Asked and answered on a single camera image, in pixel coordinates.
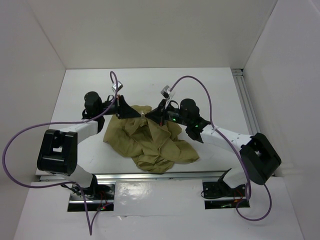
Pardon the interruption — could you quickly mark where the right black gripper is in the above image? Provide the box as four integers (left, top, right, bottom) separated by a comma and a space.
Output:
145, 99, 190, 127

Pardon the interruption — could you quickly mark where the front aluminium rail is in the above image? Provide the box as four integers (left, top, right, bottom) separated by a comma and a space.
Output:
96, 171, 225, 181

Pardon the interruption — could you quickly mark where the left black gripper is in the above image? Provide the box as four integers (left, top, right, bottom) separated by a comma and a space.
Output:
97, 95, 141, 120

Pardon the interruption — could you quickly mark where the right side aluminium rail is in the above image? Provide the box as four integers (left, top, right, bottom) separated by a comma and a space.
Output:
231, 68, 275, 178

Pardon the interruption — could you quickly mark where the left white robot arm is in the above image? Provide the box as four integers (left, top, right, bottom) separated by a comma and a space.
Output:
37, 91, 141, 200

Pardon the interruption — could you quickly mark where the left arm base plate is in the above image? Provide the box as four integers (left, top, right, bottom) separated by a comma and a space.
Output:
67, 182, 116, 212

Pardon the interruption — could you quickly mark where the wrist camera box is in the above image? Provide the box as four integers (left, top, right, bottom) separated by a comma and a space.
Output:
111, 81, 124, 93
160, 85, 175, 99

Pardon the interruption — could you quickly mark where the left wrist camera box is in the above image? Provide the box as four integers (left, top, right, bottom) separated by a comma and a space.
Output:
111, 81, 124, 93

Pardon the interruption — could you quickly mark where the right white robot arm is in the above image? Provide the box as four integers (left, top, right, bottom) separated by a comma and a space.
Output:
145, 98, 282, 196

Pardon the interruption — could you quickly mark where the aluminium rail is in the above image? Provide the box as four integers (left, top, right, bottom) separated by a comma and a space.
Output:
231, 68, 275, 178
96, 171, 225, 181

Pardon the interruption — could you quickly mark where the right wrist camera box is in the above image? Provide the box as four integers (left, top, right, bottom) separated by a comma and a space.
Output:
160, 85, 175, 99

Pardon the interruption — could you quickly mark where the olive tan jacket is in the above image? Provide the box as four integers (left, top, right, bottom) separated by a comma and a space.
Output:
103, 115, 200, 174

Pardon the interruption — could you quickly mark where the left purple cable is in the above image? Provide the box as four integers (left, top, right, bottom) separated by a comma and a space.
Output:
1, 71, 122, 236

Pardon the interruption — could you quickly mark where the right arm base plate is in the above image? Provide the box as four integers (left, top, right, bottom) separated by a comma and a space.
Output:
200, 181, 250, 210

